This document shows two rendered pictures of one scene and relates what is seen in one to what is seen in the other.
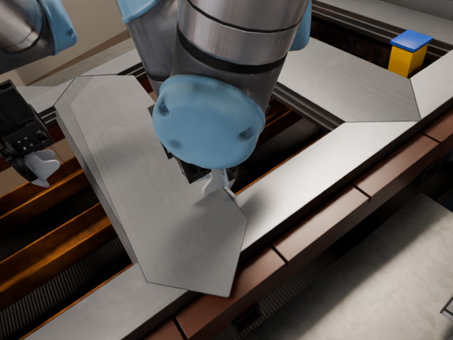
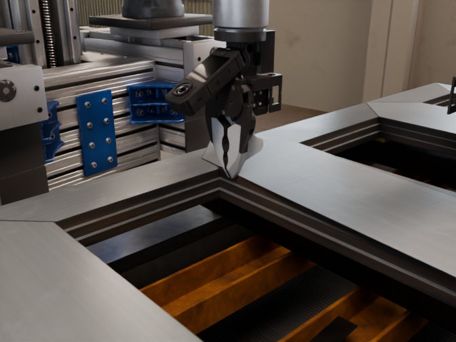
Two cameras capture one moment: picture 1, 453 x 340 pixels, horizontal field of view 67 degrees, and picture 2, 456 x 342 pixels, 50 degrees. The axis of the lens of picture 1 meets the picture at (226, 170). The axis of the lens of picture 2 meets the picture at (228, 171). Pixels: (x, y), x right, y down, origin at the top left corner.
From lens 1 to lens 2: 1.06 m
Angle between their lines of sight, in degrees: 109
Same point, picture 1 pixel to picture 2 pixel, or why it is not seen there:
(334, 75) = (9, 300)
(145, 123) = (412, 233)
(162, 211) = (295, 161)
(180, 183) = (288, 176)
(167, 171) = (315, 184)
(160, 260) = (277, 142)
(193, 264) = not seen: hidden behind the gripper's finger
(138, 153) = (378, 199)
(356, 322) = not seen: hidden behind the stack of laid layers
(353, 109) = (28, 236)
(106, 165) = (414, 189)
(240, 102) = not seen: outside the picture
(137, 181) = (348, 177)
